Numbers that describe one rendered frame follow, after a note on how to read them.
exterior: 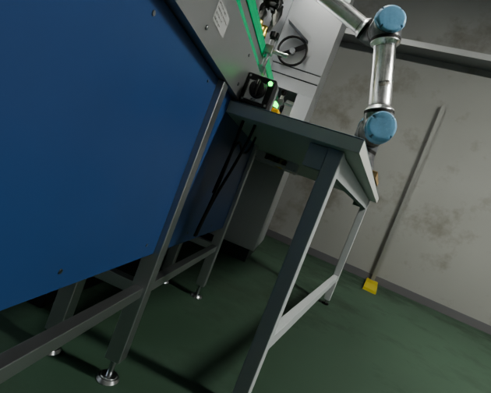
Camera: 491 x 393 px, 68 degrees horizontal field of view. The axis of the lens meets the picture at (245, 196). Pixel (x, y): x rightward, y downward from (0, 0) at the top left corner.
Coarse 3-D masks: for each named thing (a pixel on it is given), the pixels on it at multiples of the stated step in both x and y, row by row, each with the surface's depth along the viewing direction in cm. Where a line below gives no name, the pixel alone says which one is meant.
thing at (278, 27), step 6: (258, 0) 172; (288, 0) 240; (258, 6) 176; (288, 6) 246; (258, 12) 180; (264, 18) 202; (270, 18) 214; (282, 18) 242; (264, 24) 198; (276, 24) 232; (282, 24) 249; (270, 30) 225; (276, 30) 238; (276, 42) 251; (270, 60) 246; (270, 66) 253
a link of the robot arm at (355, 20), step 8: (320, 0) 159; (328, 0) 157; (336, 0) 157; (344, 0) 157; (328, 8) 159; (336, 8) 157; (344, 8) 156; (352, 8) 156; (336, 16) 160; (344, 16) 157; (352, 16) 156; (360, 16) 156; (344, 24) 160; (352, 24) 157; (360, 24) 156; (368, 24) 154; (360, 32) 156; (360, 40) 160; (368, 40) 154
